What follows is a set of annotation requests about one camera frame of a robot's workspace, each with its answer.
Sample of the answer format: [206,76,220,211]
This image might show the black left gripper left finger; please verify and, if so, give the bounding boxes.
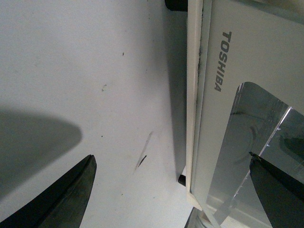
[0,155,97,228]

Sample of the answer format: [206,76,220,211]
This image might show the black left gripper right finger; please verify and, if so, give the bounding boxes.
[249,152,304,228]

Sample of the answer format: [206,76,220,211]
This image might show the white glass oven door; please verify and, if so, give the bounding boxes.
[190,0,304,228]

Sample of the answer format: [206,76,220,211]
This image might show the white Toshiba toaster oven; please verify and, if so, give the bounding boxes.
[165,0,304,228]

